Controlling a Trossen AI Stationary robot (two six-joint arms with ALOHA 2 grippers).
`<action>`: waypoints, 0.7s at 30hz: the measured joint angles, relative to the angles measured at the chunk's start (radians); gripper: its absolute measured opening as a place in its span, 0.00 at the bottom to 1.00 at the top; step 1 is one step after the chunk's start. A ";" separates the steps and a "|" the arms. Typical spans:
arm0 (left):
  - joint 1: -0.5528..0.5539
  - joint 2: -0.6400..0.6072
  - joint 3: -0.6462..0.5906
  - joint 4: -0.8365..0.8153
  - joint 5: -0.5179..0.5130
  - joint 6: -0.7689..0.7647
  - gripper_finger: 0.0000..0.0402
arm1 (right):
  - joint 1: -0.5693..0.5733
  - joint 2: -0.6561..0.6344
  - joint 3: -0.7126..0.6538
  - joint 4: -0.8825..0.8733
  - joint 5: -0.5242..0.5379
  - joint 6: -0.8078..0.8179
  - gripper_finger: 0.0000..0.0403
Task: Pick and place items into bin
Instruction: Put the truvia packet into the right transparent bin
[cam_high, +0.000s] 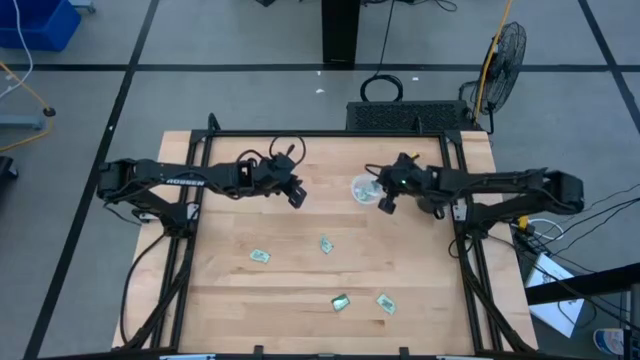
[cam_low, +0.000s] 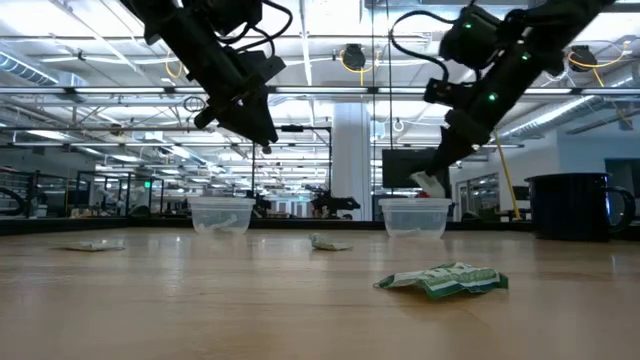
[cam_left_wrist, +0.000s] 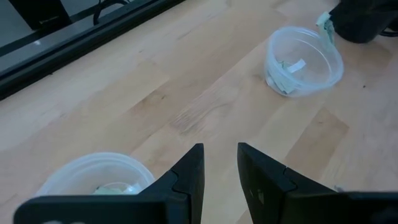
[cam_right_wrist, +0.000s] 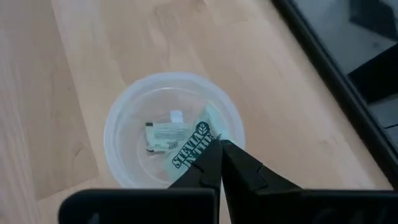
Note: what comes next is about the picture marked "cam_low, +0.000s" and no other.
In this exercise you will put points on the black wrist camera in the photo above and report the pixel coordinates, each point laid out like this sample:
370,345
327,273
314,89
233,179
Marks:
265,65
447,93

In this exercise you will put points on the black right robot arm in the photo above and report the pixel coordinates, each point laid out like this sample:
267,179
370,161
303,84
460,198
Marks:
530,50

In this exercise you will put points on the white building pillar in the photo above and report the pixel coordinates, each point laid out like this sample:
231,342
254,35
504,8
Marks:
351,160

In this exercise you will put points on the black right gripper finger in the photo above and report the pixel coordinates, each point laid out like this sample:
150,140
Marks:
441,150
457,152

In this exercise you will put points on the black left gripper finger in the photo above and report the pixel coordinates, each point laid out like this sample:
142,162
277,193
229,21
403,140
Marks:
260,120
245,129

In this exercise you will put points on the black background rig frame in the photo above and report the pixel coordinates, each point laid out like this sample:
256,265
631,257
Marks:
329,165

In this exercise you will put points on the black aluminium table frame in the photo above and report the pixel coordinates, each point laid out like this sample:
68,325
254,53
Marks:
150,226

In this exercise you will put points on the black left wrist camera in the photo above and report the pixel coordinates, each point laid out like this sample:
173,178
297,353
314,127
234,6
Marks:
265,65

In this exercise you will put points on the black monitor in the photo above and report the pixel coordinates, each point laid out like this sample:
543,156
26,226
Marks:
405,167

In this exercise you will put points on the black background workstation frame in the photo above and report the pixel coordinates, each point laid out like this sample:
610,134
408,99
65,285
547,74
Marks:
32,192
127,192

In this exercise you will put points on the black background robot arm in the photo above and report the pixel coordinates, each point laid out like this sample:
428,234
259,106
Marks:
332,204

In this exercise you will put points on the dark blue enamel mug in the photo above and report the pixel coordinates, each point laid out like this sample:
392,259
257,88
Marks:
570,207

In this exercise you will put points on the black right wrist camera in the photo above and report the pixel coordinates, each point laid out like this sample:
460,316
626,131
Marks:
447,93

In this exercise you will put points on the clear plastic tub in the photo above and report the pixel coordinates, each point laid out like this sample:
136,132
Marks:
222,212
415,215

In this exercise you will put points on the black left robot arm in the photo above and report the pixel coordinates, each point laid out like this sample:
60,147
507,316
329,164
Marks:
190,45

